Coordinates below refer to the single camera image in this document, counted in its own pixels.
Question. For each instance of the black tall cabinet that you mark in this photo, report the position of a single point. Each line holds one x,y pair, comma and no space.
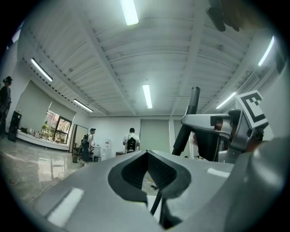
14,125

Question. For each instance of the white water dispenser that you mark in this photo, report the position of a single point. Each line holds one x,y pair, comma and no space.
106,148

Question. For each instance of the grey roller blind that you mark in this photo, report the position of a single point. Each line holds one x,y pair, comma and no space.
34,102

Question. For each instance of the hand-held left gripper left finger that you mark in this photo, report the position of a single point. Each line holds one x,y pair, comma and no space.
90,199

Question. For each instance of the dark-framed window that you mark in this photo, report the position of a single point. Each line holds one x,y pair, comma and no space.
56,128

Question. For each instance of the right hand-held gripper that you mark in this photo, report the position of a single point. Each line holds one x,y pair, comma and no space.
247,127

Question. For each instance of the dark green bin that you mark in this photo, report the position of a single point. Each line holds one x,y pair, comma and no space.
75,158

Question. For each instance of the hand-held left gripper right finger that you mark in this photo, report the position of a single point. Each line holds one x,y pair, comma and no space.
199,188

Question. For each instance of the long ceiling light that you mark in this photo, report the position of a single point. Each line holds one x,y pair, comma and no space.
83,105
41,69
129,11
226,100
266,51
147,96

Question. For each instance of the black office chair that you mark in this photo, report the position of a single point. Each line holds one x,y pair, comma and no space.
131,144

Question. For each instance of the dark-framed standing board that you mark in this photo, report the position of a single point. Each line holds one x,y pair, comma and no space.
78,138

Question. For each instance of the white window ledge counter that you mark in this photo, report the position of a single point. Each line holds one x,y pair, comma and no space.
40,139

